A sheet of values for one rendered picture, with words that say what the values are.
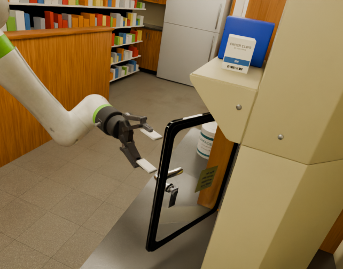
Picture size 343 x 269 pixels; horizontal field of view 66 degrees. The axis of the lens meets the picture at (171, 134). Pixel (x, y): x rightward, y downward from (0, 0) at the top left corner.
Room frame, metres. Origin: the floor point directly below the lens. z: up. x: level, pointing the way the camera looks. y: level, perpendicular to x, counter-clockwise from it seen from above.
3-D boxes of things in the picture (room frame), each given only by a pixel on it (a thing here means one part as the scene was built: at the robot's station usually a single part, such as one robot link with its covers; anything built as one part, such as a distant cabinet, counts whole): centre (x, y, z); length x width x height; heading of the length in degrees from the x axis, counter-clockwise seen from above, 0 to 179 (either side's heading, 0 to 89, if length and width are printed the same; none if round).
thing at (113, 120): (0.78, 0.16, 1.20); 0.09 x 0.07 x 0.08; 47
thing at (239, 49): (0.54, -0.10, 1.54); 0.05 x 0.05 x 0.06; 82
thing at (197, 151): (0.60, -0.09, 1.19); 0.30 x 0.01 x 0.40; 136
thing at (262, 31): (0.66, -0.13, 1.55); 0.10 x 0.10 x 0.09; 74
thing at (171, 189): (0.51, -0.03, 1.18); 0.02 x 0.02 x 0.06; 46
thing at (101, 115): (0.83, 0.22, 1.20); 0.12 x 0.06 x 0.09; 137
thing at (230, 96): (0.58, -0.11, 1.46); 0.32 x 0.12 x 0.10; 164
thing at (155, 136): (0.68, 0.06, 1.26); 0.07 x 0.03 x 0.01; 47
